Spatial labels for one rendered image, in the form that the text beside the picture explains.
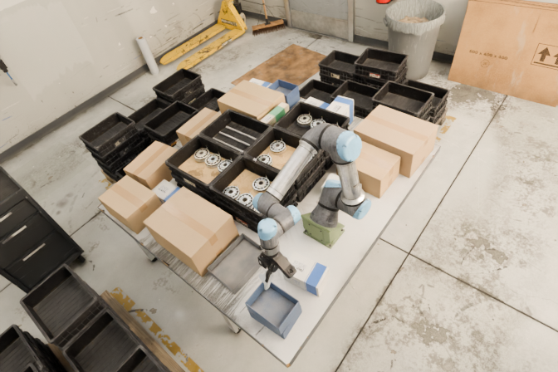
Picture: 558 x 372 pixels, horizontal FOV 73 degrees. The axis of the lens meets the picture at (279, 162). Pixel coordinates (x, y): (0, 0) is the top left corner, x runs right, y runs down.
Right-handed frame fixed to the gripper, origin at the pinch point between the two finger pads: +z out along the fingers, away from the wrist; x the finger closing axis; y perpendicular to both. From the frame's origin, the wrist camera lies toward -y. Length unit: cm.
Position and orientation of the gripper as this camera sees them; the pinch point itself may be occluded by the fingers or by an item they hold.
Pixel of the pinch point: (278, 278)
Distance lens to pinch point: 172.2
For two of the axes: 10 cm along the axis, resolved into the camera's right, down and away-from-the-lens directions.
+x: -6.5, 5.4, -5.3
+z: 0.8, 7.5, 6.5
